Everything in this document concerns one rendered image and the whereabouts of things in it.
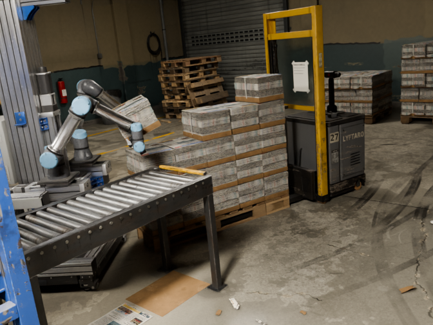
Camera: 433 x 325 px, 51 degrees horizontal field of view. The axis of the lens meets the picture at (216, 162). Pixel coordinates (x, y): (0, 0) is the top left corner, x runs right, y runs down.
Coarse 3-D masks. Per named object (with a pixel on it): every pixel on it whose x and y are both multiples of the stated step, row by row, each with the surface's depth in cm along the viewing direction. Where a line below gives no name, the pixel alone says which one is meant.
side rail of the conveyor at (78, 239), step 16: (208, 176) 291; (176, 192) 269; (192, 192) 280; (208, 192) 291; (128, 208) 246; (144, 208) 252; (160, 208) 261; (176, 208) 271; (96, 224) 228; (112, 224) 236; (128, 224) 244; (144, 224) 253; (48, 240) 214; (64, 240) 216; (80, 240) 222; (96, 240) 229; (32, 256) 204; (48, 256) 210; (64, 256) 217; (32, 272) 205
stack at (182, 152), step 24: (168, 144) 383; (192, 144) 373; (216, 144) 386; (240, 144) 400; (144, 168) 355; (216, 168) 390; (240, 168) 404; (216, 192) 395; (240, 192) 408; (264, 192) 423; (168, 216) 374; (192, 216) 386; (216, 216) 401; (144, 240) 389; (168, 240) 377; (192, 240) 390
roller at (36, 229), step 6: (18, 222) 244; (24, 222) 241; (30, 222) 240; (24, 228) 239; (30, 228) 235; (36, 228) 232; (42, 228) 230; (42, 234) 227; (48, 234) 223; (54, 234) 221; (60, 234) 220
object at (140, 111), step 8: (136, 104) 329; (144, 104) 331; (120, 112) 327; (128, 112) 329; (136, 112) 330; (144, 112) 333; (152, 112) 334; (136, 120) 332; (144, 120) 334; (152, 120) 335; (120, 128) 330; (128, 136) 333
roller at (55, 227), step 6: (30, 216) 250; (36, 216) 249; (36, 222) 243; (42, 222) 240; (48, 222) 237; (54, 222) 237; (48, 228) 235; (54, 228) 231; (60, 228) 229; (66, 228) 227
